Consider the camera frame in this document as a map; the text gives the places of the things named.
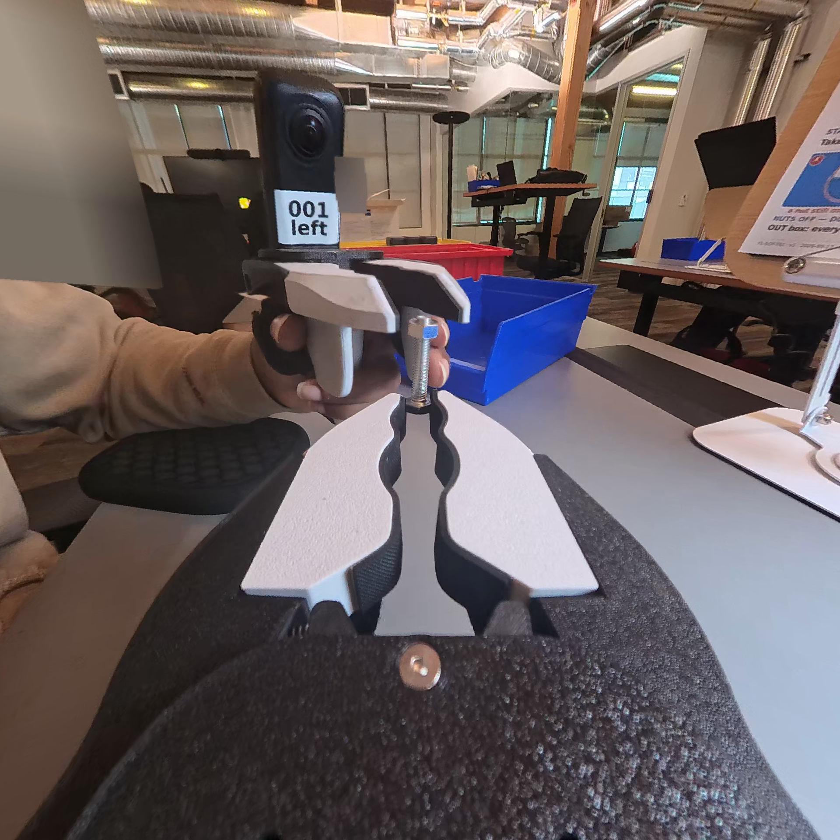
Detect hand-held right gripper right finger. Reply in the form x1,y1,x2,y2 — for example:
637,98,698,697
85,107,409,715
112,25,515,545
435,390,601,611

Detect black mesh office chair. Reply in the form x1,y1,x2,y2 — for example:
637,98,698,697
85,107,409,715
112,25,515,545
142,149,263,332

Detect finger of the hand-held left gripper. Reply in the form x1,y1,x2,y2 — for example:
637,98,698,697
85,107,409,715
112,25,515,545
279,263,400,334
355,258,472,324

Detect black computer monitor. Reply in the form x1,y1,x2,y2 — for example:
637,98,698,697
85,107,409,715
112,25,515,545
696,119,775,191

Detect person's torso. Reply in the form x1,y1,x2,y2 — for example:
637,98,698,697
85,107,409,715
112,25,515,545
0,453,60,631

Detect red plastic bin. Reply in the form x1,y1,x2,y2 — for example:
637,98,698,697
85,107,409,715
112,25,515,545
344,242,513,280

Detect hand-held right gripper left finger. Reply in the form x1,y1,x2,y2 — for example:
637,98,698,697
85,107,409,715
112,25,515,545
242,392,405,615

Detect wooden standing desk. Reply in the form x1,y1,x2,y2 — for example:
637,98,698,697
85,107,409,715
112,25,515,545
466,182,598,250

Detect wooden office desk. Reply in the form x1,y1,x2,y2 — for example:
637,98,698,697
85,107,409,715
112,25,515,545
598,256,840,342

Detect black floor lamp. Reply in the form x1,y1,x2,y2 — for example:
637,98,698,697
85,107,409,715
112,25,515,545
434,111,471,240

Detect white document stand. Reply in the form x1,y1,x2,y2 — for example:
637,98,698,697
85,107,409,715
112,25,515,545
693,79,840,521

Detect black wrist rest pad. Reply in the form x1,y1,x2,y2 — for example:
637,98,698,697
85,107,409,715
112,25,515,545
79,418,312,515

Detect person's left hand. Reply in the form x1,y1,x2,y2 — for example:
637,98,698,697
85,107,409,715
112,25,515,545
250,309,451,424

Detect blue plastic bin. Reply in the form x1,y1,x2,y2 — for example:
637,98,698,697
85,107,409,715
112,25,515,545
394,273,595,405
661,237,725,263

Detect steel hex bolt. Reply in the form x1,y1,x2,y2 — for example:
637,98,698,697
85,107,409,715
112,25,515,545
405,313,441,410

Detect person's left forearm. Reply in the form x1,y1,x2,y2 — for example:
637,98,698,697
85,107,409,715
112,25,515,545
0,280,283,441

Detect printed instruction sheet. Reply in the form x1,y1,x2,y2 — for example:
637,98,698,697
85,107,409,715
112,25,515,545
739,119,840,257

